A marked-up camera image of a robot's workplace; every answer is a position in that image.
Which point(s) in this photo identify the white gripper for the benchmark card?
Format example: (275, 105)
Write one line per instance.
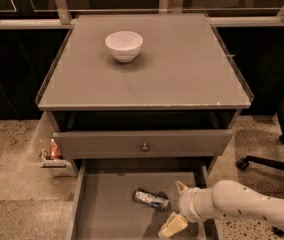
(185, 203)

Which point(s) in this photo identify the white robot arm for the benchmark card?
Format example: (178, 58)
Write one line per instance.
(225, 200)

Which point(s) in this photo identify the open grey middle drawer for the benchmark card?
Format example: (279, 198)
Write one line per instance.
(103, 206)

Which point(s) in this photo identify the grey top drawer with knob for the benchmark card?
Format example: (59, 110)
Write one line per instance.
(142, 144)

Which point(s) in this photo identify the grey cabinet with glass top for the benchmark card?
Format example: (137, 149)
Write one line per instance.
(182, 78)

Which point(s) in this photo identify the red snack packet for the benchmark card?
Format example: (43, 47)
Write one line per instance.
(54, 150)

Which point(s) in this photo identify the clear plastic side bin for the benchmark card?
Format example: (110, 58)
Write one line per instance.
(40, 149)

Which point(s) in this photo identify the white ceramic bowl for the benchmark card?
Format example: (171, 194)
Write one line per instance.
(124, 46)

